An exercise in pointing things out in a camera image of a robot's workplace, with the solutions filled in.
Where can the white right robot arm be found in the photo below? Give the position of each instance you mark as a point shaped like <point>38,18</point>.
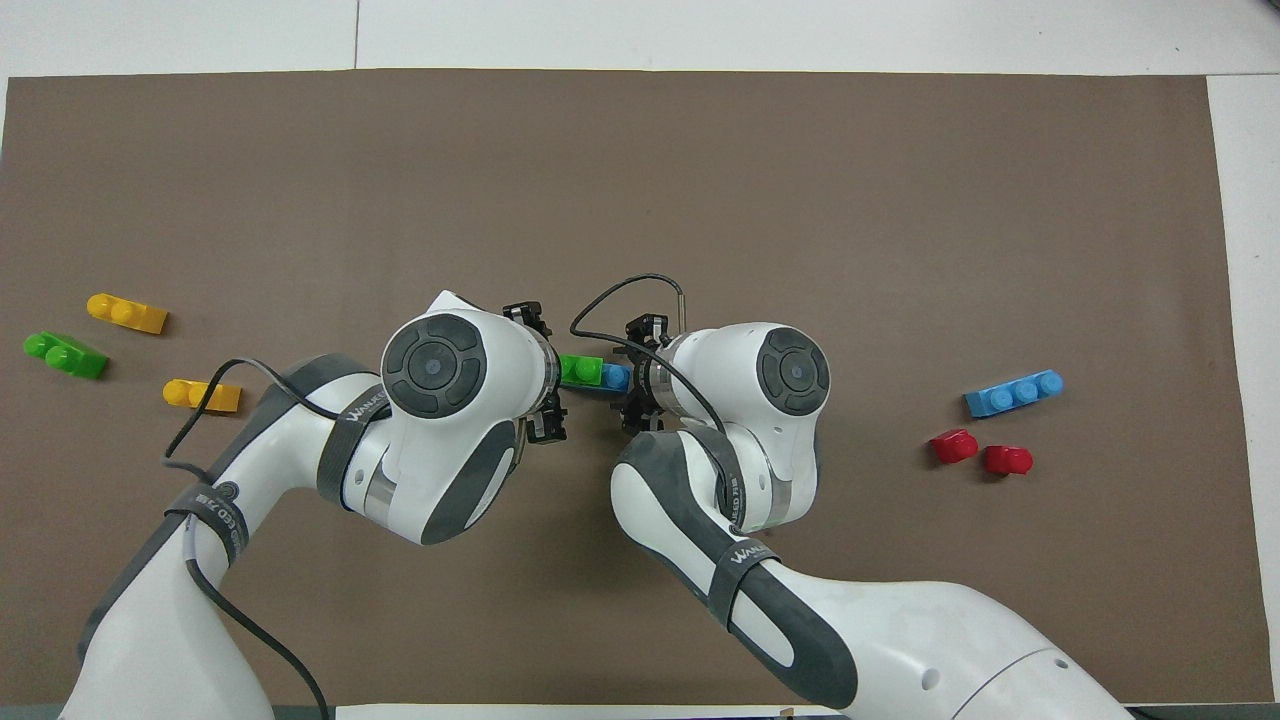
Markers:
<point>900,640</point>

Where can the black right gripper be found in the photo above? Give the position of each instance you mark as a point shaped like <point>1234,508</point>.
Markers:
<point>640,412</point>

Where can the green two-stud block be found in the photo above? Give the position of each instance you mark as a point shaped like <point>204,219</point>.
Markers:
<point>582,371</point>
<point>65,355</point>

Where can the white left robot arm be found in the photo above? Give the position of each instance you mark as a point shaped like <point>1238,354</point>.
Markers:
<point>440,450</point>

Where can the blue three-stud block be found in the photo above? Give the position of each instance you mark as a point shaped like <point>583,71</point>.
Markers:
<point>616,378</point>
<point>1013,394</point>

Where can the yellow two-stud block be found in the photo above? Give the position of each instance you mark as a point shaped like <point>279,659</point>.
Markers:
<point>127,313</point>
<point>185,394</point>

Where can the red single-stud block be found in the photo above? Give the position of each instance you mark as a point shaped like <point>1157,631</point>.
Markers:
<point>954,446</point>
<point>1008,461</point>

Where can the brown table mat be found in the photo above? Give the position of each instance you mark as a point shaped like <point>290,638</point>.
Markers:
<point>700,180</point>

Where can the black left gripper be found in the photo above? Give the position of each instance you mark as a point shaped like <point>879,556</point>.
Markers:
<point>545,420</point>

